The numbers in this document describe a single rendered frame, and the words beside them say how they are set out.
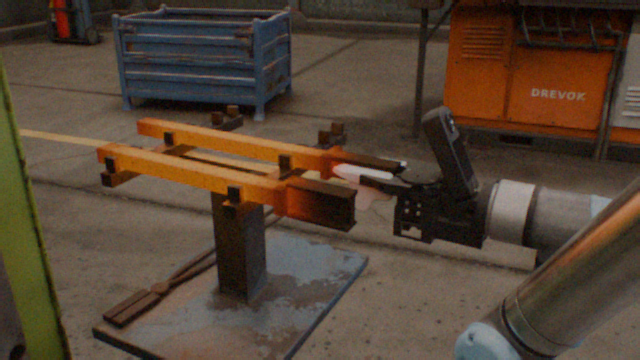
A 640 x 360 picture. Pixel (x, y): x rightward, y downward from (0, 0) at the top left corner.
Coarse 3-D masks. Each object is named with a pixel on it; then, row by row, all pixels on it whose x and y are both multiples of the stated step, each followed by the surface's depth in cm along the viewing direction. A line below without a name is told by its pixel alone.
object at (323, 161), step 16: (144, 128) 89; (160, 128) 88; (176, 128) 86; (192, 128) 86; (208, 128) 86; (192, 144) 85; (208, 144) 84; (224, 144) 82; (240, 144) 81; (256, 144) 80; (272, 144) 80; (288, 144) 80; (272, 160) 79; (304, 160) 76; (320, 160) 74; (336, 160) 74; (352, 160) 73; (368, 160) 73; (384, 160) 73; (320, 176) 75; (336, 176) 75
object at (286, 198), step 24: (120, 144) 80; (144, 168) 75; (168, 168) 72; (192, 168) 71; (216, 168) 71; (264, 192) 66; (288, 192) 65; (312, 192) 63; (336, 192) 62; (288, 216) 66; (312, 216) 65; (336, 216) 63
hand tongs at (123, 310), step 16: (272, 208) 119; (272, 224) 114; (176, 272) 96; (192, 272) 96; (144, 288) 91; (160, 288) 91; (128, 304) 87; (144, 304) 87; (112, 320) 84; (128, 320) 84
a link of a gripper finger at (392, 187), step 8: (360, 176) 70; (368, 176) 70; (368, 184) 70; (376, 184) 69; (384, 184) 68; (392, 184) 67; (400, 184) 67; (408, 184) 67; (384, 192) 68; (392, 192) 68; (400, 192) 68; (408, 192) 67
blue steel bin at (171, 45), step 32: (128, 32) 405; (160, 32) 399; (192, 32) 393; (224, 32) 387; (256, 32) 379; (288, 32) 445; (128, 64) 416; (160, 64) 408; (192, 64) 401; (224, 64) 394; (256, 64) 388; (288, 64) 456; (128, 96) 425; (160, 96) 418; (192, 96) 411; (224, 96) 404; (256, 96) 397
